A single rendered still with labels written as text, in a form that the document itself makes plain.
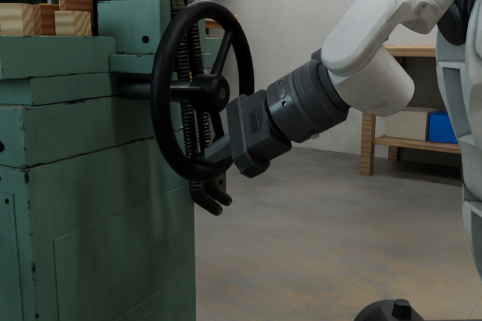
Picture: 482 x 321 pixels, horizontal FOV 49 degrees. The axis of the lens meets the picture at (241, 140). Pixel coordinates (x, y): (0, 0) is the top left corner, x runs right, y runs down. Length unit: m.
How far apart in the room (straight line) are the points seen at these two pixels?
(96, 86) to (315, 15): 3.65
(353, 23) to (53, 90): 0.45
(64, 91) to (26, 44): 0.10
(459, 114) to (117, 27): 0.71
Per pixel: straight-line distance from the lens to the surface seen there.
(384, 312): 1.47
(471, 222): 1.28
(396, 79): 0.66
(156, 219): 1.08
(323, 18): 4.43
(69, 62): 0.87
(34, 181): 0.84
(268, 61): 4.68
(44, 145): 0.84
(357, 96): 0.65
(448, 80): 1.19
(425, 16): 0.66
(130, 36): 0.92
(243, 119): 0.72
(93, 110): 0.91
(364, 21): 0.63
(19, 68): 0.81
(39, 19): 0.97
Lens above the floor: 0.89
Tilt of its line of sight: 11 degrees down
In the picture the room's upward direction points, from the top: straight up
